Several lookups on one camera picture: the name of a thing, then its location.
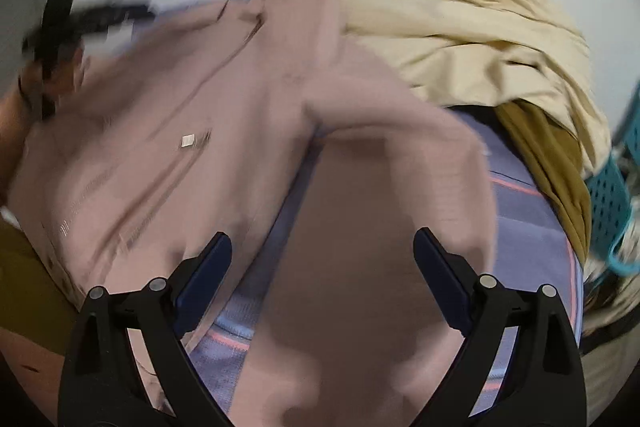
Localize pink zip jacket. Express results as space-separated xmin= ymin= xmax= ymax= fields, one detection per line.
xmin=9 ymin=0 xmax=496 ymax=426

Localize person's left hand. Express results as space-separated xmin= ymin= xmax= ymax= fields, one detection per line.
xmin=0 ymin=46 xmax=84 ymax=205

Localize mustard and pink sweater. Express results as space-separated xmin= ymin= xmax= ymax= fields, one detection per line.
xmin=1 ymin=221 xmax=77 ymax=424

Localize purple plaid bed sheet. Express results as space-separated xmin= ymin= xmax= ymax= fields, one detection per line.
xmin=186 ymin=103 xmax=586 ymax=417

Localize teal perforated basket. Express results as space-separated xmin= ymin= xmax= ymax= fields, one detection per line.
xmin=587 ymin=87 xmax=639 ymax=277

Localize mustard brown garment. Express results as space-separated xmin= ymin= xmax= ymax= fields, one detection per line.
xmin=495 ymin=100 xmax=591 ymax=263

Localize cream yellow garment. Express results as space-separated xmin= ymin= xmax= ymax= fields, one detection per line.
xmin=342 ymin=0 xmax=611 ymax=176

